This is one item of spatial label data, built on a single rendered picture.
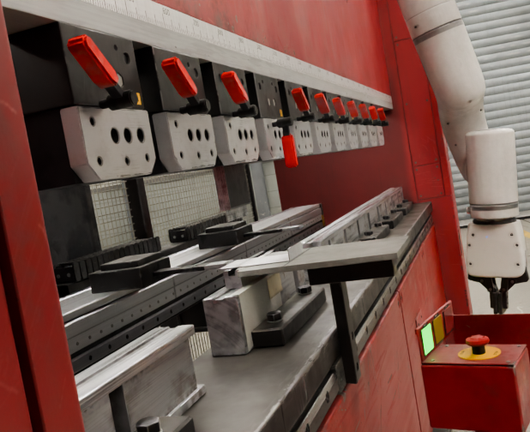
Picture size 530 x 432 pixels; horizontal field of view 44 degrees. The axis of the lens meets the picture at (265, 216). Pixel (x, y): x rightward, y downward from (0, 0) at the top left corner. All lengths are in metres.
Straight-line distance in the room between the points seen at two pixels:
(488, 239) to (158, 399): 0.68
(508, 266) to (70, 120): 0.82
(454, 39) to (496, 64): 7.66
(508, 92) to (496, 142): 7.66
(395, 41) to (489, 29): 5.67
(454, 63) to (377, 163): 2.10
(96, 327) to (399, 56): 2.40
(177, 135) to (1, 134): 0.62
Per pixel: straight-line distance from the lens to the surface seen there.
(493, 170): 1.21
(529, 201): 8.92
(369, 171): 3.28
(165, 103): 0.89
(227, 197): 1.12
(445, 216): 3.26
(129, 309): 1.26
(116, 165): 0.74
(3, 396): 0.27
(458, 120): 1.28
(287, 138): 1.28
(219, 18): 1.15
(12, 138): 0.28
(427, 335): 1.23
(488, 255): 1.25
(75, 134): 0.71
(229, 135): 1.07
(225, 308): 1.05
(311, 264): 1.05
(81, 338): 1.14
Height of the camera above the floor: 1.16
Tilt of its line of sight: 4 degrees down
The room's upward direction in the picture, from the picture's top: 10 degrees counter-clockwise
